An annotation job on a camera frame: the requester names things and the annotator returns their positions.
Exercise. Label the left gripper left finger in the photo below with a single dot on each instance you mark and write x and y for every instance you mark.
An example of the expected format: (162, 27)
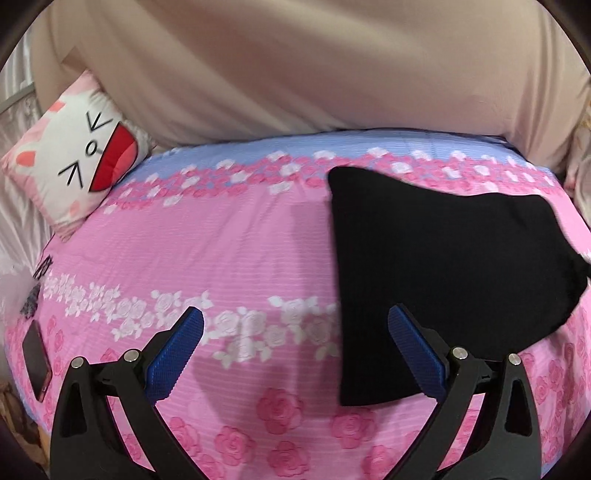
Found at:
(85, 440)

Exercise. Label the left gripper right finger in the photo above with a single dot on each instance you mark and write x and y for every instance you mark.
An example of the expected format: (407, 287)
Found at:
(485, 424)

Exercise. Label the black pants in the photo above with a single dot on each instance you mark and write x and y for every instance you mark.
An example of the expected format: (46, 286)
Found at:
(491, 273)

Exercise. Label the black smartphone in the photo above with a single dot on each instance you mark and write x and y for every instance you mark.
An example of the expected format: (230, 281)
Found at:
(36, 361)

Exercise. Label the cartoon cat face pillow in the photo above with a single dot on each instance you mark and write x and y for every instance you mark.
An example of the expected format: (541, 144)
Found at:
(81, 147)

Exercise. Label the beige curtain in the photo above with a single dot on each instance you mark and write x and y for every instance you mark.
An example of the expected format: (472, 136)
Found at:
(196, 72)

